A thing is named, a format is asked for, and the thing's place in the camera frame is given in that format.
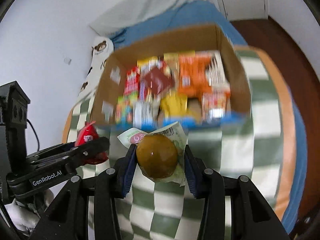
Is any small red candy packet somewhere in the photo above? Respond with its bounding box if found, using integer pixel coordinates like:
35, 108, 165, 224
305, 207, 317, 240
74, 121, 110, 165

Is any braised egg packet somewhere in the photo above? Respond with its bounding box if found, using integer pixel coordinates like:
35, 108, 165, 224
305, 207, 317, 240
118, 121, 187, 186

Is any colourful candy bag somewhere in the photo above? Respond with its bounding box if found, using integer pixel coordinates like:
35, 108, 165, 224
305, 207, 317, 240
114, 96, 133, 124

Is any yellow snack packet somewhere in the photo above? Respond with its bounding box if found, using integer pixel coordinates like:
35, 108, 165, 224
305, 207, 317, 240
161, 93, 188, 118

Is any orange snack packet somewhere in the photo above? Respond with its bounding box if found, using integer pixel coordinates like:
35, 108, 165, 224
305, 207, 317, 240
178, 54, 212, 98

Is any black white snack packet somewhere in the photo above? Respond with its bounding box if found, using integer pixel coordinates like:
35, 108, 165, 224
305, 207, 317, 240
205, 50, 229, 89

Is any dark red snack packet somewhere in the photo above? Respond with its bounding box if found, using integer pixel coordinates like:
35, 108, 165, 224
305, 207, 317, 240
142, 67, 174, 95

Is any yellow clear biscuit bag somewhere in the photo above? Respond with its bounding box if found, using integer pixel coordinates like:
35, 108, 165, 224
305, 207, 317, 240
163, 53, 180, 80

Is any orange panda crisps bag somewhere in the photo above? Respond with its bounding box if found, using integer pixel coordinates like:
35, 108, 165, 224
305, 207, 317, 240
201, 85, 231, 123

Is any red white stick snack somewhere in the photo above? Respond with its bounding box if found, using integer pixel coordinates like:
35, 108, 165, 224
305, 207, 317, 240
123, 66, 140, 96

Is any large noodle snack bag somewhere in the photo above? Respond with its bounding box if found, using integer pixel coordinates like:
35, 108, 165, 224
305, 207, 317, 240
137, 56, 163, 102

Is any cardboard milk box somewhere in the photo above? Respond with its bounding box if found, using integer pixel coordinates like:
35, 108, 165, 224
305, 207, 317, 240
90, 24, 251, 129

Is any bear pattern white pillow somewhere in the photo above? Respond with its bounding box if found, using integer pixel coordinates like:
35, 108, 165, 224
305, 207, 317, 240
77, 36, 114, 101

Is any blue bed sheet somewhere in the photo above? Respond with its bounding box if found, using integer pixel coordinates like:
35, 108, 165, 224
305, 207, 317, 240
106, 0, 307, 232

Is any grey white pillow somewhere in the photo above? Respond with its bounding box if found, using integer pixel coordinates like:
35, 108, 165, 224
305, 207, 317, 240
89, 0, 205, 37

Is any white wall outlet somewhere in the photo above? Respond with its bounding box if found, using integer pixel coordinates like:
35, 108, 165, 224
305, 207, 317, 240
64, 57, 72, 65

